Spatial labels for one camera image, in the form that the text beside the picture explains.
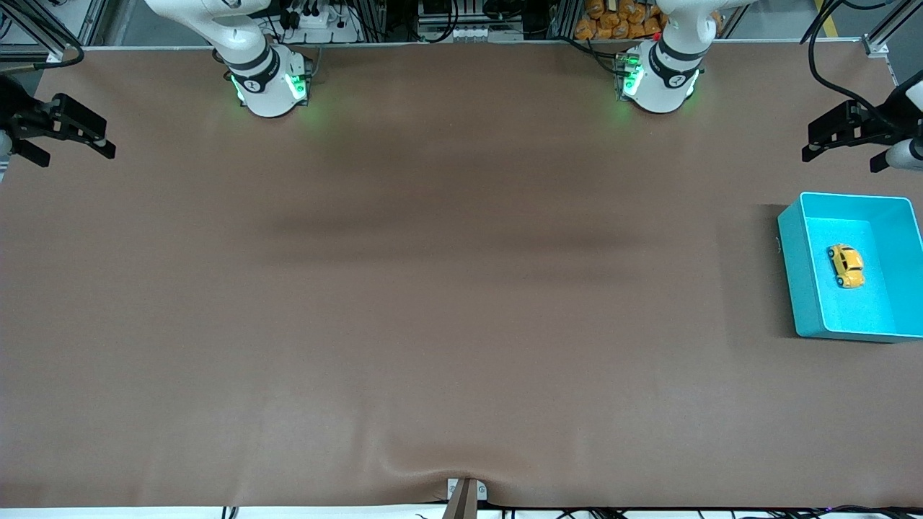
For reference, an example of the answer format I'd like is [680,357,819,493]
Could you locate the pile of orange items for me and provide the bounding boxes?
[575,0,666,41]

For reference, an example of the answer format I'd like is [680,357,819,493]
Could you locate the metal bracket with brown post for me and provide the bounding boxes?
[443,477,488,519]

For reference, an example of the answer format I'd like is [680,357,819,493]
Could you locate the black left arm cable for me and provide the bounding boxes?
[807,0,904,125]

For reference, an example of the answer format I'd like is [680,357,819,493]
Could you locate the yellow beetle toy car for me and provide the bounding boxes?
[826,244,865,290]

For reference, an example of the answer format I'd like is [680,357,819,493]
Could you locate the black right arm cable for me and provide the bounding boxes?
[0,46,86,73]

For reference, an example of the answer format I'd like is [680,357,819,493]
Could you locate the teal plastic storage bin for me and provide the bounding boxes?
[777,191,923,343]

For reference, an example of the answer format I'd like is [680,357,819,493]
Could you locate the aluminium frame profile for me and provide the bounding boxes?
[0,0,110,48]
[862,4,923,58]

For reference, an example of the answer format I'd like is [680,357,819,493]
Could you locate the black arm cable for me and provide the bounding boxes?
[0,46,86,73]
[807,0,904,125]

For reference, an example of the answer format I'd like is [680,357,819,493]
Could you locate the white power strip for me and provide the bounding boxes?
[278,6,361,43]

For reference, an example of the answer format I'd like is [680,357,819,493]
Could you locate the white terminal block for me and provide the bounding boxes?
[447,25,524,41]

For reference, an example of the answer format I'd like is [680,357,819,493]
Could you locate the brown table mat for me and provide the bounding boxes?
[0,42,923,509]

